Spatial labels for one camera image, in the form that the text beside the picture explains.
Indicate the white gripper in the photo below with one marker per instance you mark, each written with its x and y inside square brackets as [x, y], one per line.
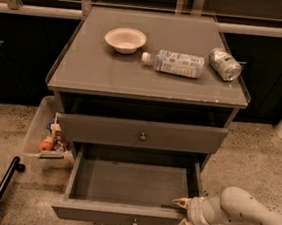
[193, 211]

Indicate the grey drawer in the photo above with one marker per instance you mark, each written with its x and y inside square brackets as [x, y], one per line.
[142, 134]
[129, 186]

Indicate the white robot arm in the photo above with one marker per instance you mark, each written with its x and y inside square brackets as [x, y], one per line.
[233, 206]

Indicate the grey top drawer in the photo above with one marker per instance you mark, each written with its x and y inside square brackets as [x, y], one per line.
[142, 134]

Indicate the grey drawer cabinet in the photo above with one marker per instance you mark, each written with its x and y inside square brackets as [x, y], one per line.
[93, 79]

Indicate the small brown snack box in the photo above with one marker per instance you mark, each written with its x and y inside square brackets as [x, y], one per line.
[59, 142]

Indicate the clear plastic water bottle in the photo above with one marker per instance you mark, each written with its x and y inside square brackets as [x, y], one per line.
[184, 65]

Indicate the silver drink can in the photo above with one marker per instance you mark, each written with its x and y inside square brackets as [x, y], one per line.
[224, 64]

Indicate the orange toy fruit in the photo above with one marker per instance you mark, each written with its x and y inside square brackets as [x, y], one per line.
[46, 145]

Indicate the clear plastic storage bin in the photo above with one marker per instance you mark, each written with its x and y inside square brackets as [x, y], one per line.
[38, 132]

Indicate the black metal bar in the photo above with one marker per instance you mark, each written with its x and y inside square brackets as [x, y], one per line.
[15, 166]

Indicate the white paper bowl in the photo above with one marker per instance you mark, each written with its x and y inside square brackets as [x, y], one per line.
[125, 40]

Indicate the metal window railing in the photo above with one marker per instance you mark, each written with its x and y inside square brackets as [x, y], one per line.
[41, 7]

